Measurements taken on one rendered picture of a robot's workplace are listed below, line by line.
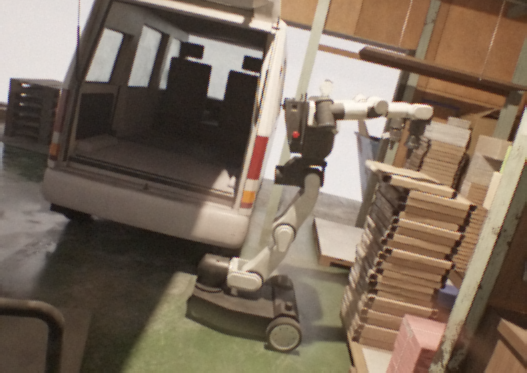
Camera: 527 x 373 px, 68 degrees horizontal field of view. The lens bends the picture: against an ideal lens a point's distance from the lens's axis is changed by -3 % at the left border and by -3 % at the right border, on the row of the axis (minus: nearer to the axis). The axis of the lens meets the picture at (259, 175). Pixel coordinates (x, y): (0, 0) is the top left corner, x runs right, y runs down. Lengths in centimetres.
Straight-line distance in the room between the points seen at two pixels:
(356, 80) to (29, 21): 528
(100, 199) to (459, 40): 393
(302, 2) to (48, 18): 435
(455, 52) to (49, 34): 593
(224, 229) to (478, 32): 355
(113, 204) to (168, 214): 38
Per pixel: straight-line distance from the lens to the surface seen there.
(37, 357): 189
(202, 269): 246
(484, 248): 153
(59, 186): 304
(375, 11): 477
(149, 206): 278
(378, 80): 653
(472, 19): 506
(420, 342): 206
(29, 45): 769
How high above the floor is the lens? 139
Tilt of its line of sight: 12 degrees down
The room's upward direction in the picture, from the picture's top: 13 degrees clockwise
